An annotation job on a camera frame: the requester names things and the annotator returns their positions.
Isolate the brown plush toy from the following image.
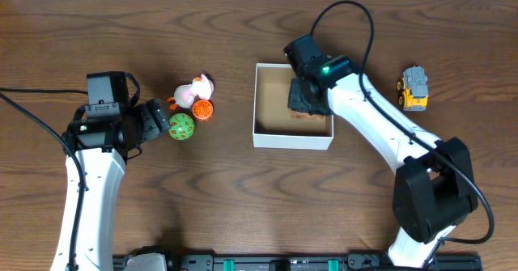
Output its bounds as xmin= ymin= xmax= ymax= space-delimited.
xmin=291 ymin=111 xmax=326 ymax=121

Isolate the green ball with numbers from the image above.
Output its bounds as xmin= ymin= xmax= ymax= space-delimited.
xmin=168 ymin=113 xmax=196 ymax=141

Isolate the pink white duck toy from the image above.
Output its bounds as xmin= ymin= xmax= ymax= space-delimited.
xmin=168 ymin=74 xmax=214 ymax=110

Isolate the white cardboard box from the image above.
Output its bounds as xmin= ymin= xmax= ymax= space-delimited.
xmin=252 ymin=63 xmax=334 ymax=150

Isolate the yellow grey toy truck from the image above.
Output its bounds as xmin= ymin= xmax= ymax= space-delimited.
xmin=397 ymin=66 xmax=429 ymax=112

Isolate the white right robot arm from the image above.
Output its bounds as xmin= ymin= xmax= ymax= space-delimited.
xmin=287 ymin=52 xmax=479 ymax=269

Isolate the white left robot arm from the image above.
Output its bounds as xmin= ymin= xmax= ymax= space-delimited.
xmin=51 ymin=97 xmax=170 ymax=271

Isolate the orange lattice ball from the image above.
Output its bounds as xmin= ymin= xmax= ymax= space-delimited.
xmin=192 ymin=100 xmax=214 ymax=121

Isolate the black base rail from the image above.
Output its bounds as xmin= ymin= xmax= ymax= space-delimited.
xmin=113 ymin=246 xmax=483 ymax=271

